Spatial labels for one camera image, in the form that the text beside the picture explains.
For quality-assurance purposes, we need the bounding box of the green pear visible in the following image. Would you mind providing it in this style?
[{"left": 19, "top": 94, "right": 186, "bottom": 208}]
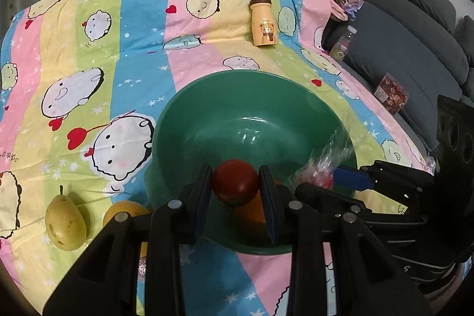
[{"left": 44, "top": 185, "right": 87, "bottom": 251}]

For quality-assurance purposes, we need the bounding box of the orange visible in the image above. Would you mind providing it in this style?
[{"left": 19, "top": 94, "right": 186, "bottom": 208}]
[{"left": 234, "top": 192, "right": 266, "bottom": 228}]

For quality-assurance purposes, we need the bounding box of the red cherry tomato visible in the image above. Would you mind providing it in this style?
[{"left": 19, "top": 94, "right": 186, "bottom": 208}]
[{"left": 211, "top": 159, "right": 259, "bottom": 206}]

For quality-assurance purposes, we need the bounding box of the grey sofa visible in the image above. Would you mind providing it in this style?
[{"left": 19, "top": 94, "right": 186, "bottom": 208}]
[{"left": 343, "top": 0, "right": 473, "bottom": 152}]

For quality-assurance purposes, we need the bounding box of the green plastic bowl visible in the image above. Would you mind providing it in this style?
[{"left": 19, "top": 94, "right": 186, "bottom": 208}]
[{"left": 144, "top": 69, "right": 358, "bottom": 256}]

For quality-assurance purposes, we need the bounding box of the clear plastic bottle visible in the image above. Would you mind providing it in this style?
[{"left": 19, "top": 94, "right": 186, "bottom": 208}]
[{"left": 329, "top": 26, "right": 357, "bottom": 61}]

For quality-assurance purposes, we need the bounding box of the yellow lemon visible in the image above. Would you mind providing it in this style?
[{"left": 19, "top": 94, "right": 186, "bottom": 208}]
[{"left": 102, "top": 200, "right": 151, "bottom": 228}]

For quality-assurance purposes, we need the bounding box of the yellow bear bottle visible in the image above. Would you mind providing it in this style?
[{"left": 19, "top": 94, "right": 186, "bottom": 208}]
[{"left": 249, "top": 0, "right": 278, "bottom": 46}]

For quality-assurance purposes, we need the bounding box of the red snack packet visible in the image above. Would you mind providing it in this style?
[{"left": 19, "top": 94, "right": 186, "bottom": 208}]
[{"left": 374, "top": 73, "right": 409, "bottom": 115}]

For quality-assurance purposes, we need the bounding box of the colourful cartoon striped sheet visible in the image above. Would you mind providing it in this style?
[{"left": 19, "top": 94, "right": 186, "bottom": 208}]
[{"left": 1, "top": 0, "right": 427, "bottom": 311}]

